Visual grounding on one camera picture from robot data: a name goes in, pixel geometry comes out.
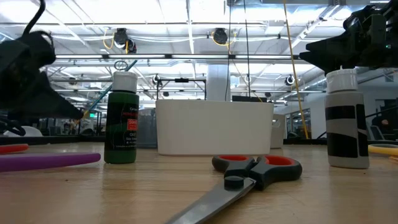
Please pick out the white pillar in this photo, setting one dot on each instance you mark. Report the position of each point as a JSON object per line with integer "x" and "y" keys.
{"x": 217, "y": 82}

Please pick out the black metal table frame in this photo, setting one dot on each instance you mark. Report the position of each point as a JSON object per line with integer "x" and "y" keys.
{"x": 62, "y": 140}

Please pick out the white rounded object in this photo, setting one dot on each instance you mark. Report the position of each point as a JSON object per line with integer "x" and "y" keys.
{"x": 28, "y": 132}

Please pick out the grey chair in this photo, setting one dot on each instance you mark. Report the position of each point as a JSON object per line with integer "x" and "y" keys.
{"x": 377, "y": 132}

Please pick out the white plastic bin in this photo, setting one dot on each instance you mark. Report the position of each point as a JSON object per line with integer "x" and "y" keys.
{"x": 214, "y": 127}

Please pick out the grey mesh basket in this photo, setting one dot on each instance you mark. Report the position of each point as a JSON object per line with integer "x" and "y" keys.
{"x": 147, "y": 130}

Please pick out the black background frame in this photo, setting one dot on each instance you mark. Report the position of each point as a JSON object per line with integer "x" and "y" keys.
{"x": 182, "y": 80}

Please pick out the black and red scissors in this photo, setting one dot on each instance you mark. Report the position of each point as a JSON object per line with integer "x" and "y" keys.
{"x": 248, "y": 174}

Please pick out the grey striped paint bottle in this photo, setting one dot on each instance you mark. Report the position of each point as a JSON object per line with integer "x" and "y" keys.
{"x": 342, "y": 99}

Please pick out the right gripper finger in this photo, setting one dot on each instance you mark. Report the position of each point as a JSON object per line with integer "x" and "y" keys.
{"x": 335, "y": 43}
{"x": 335, "y": 62}

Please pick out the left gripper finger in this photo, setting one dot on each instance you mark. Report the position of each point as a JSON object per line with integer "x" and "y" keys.
{"x": 53, "y": 105}

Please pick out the green paint bottle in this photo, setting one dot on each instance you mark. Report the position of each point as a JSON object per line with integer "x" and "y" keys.
{"x": 121, "y": 130}

